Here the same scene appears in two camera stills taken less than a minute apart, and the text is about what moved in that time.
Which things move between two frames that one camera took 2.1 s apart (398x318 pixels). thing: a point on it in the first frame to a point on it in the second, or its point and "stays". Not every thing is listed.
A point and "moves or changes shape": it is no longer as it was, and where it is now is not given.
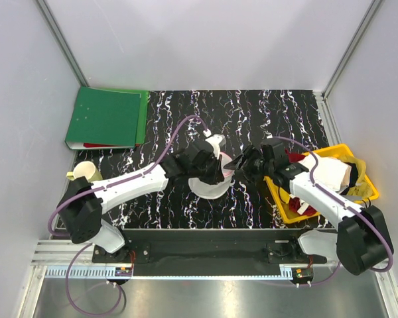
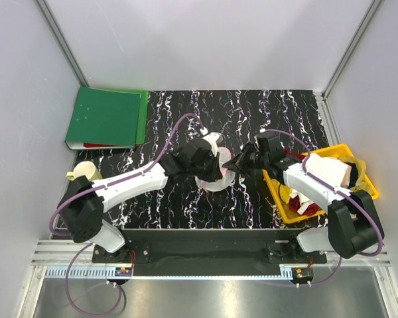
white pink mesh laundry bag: [204, 189] moves or changes shape
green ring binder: [103, 118] stays
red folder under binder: [106, 145] stays
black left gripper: [217, 176] stays
